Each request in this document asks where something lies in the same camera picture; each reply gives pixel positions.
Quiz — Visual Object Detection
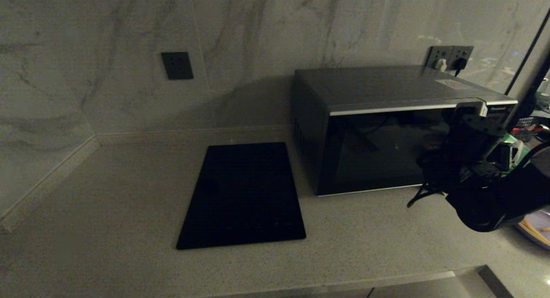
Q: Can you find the purple round plate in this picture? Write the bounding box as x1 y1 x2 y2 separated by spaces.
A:
515 207 550 251

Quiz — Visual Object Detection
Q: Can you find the orange carrot stick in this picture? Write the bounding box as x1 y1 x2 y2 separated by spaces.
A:
522 221 550 243

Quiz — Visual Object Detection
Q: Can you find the silver microwave oven body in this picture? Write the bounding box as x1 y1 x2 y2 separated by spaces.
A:
292 66 519 197

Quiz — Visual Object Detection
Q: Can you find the green cutting board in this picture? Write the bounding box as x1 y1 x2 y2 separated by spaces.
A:
498 134 532 169

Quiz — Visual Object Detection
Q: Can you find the black glass induction cooktop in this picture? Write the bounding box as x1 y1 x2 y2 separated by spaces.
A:
176 142 307 250

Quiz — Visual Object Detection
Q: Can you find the grey double wall socket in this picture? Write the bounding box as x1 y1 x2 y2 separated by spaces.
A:
425 46 474 73

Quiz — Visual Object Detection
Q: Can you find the black wire basket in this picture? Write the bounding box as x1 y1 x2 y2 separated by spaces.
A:
513 115 550 143

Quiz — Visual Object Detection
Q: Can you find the black metal frame post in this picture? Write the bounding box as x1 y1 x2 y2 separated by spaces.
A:
505 8 550 131

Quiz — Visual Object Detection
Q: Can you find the black single wall socket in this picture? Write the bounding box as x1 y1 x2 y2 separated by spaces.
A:
161 52 194 80

